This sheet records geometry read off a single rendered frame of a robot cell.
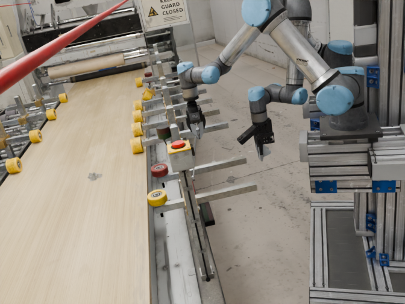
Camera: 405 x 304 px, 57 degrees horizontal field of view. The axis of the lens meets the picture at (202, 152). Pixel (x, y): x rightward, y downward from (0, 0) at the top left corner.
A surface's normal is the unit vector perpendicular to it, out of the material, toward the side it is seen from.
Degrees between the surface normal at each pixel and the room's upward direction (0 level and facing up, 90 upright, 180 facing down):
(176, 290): 0
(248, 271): 0
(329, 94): 96
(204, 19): 90
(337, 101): 96
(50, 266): 0
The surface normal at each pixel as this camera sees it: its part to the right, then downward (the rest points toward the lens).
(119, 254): -0.18, -0.89
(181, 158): 0.15, 0.39
